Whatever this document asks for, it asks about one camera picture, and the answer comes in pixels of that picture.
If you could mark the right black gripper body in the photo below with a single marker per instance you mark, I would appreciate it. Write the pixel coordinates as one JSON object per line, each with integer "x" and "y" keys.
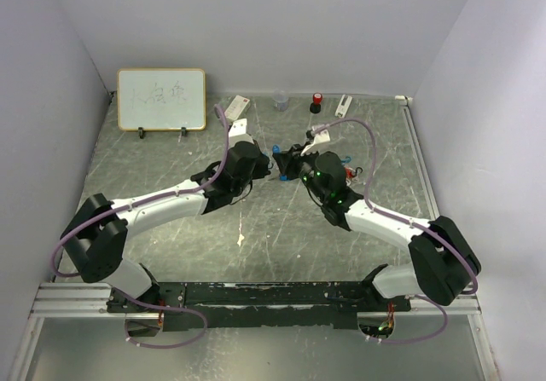
{"x": 306, "y": 173}

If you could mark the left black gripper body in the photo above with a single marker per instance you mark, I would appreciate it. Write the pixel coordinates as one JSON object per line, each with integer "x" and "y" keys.
{"x": 259, "y": 171}

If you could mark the red key tag with key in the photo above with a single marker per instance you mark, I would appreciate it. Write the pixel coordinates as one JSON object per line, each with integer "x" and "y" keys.
{"x": 351, "y": 173}

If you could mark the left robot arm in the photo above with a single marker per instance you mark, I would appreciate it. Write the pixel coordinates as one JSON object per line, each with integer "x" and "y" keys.
{"x": 95, "y": 238}

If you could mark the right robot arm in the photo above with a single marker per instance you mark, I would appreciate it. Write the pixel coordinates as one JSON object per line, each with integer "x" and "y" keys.
{"x": 442, "y": 264}

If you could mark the red black stamp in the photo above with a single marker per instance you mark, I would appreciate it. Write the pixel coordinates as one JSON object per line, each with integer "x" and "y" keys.
{"x": 316, "y": 104}

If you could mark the clear plastic cup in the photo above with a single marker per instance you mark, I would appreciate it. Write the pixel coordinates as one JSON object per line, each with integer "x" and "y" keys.
{"x": 280, "y": 99}

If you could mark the white rectangular device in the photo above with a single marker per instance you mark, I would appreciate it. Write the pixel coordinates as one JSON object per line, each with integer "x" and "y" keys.
{"x": 343, "y": 106}

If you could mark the white red cardboard box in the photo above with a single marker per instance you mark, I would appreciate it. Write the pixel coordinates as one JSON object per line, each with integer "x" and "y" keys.
{"x": 236, "y": 108}

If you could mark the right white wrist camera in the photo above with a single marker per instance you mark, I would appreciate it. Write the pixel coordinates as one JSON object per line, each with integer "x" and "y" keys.
{"x": 318, "y": 138}

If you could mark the right side aluminium rail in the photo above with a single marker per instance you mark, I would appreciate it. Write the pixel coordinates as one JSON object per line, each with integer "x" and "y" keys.
{"x": 423, "y": 203}

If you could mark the aluminium rail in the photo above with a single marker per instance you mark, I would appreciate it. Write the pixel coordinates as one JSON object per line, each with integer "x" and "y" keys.
{"x": 91, "y": 300}
{"x": 423, "y": 203}

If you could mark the white whiteboard wooden frame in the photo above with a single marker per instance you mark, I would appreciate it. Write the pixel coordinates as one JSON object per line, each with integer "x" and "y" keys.
{"x": 161, "y": 99}

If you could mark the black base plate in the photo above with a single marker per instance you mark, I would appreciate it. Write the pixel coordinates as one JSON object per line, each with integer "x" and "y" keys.
{"x": 315, "y": 316}

